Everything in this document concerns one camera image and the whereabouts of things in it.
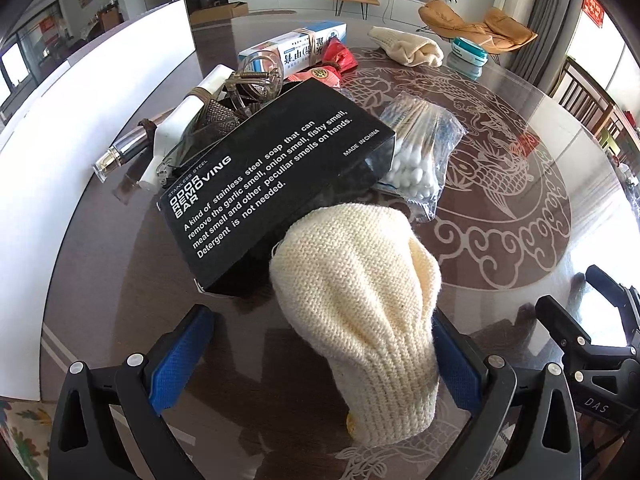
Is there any grey curtain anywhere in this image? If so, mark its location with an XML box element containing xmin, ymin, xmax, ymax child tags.
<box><xmin>492</xmin><ymin>0</ymin><xmax>583</xmax><ymax>91</ymax></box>

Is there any orange lounge chair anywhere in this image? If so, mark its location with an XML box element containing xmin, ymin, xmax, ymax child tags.
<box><xmin>417</xmin><ymin>0</ymin><xmax>538</xmax><ymax>56</ymax></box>

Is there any wooden dining chair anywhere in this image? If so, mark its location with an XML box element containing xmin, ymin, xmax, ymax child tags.
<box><xmin>595</xmin><ymin>105</ymin><xmax>640</xmax><ymax>161</ymax></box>
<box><xmin>552</xmin><ymin>55</ymin><xmax>616</xmax><ymax>131</ymax></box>

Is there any cotton swab packet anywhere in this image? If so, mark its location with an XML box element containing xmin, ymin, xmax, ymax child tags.
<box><xmin>372</xmin><ymin>92</ymin><xmax>467</xmax><ymax>223</ymax></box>

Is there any folded cream knitted glove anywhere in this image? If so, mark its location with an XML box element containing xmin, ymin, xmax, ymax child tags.
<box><xmin>367</xmin><ymin>26</ymin><xmax>445</xmax><ymax>67</ymax></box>

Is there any cream knitted glove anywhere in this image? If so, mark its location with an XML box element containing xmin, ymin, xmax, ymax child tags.
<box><xmin>268</xmin><ymin>206</ymin><xmax>443</xmax><ymax>447</ymax></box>
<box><xmin>367</xmin><ymin>26</ymin><xmax>445</xmax><ymax>67</ymax></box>

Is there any white board panel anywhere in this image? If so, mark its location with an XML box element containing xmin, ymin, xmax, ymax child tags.
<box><xmin>0</xmin><ymin>0</ymin><xmax>197</xmax><ymax>403</ymax></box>

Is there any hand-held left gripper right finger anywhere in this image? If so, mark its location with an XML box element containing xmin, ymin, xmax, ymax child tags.
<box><xmin>432</xmin><ymin>307</ymin><xmax>596</xmax><ymax>480</ymax></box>

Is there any black cardboard box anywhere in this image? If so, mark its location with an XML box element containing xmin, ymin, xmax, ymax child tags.
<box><xmin>157</xmin><ymin>77</ymin><xmax>397</xmax><ymax>295</ymax></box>

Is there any red wall decoration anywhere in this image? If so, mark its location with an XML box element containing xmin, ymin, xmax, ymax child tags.
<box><xmin>581</xmin><ymin>0</ymin><xmax>605</xmax><ymax>28</ymax></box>

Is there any teal round box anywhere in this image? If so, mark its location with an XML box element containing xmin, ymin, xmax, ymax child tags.
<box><xmin>448</xmin><ymin>36</ymin><xmax>488</xmax><ymax>67</ymax></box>

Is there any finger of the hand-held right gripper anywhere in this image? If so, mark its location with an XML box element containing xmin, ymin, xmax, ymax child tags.
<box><xmin>584</xmin><ymin>264</ymin><xmax>640</xmax><ymax>348</ymax></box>
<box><xmin>535</xmin><ymin>296</ymin><xmax>632</xmax><ymax>361</ymax></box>

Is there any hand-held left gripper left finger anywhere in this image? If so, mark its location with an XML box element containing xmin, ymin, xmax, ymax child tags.
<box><xmin>47</xmin><ymin>304</ymin><xmax>216</xmax><ymax>480</ymax></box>

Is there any red foil packet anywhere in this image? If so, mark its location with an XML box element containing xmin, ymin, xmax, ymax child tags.
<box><xmin>286</xmin><ymin>40</ymin><xmax>360</xmax><ymax>92</ymax></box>

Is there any blue white toothpaste box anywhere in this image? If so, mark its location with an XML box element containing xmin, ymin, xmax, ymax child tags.
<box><xmin>237</xmin><ymin>21</ymin><xmax>349</xmax><ymax>78</ymax></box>

